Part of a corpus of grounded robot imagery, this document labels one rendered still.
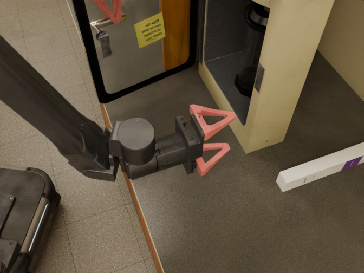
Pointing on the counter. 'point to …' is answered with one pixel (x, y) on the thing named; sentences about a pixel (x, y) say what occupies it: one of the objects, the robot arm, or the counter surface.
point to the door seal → (143, 83)
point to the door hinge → (200, 30)
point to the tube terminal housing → (277, 71)
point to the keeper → (259, 77)
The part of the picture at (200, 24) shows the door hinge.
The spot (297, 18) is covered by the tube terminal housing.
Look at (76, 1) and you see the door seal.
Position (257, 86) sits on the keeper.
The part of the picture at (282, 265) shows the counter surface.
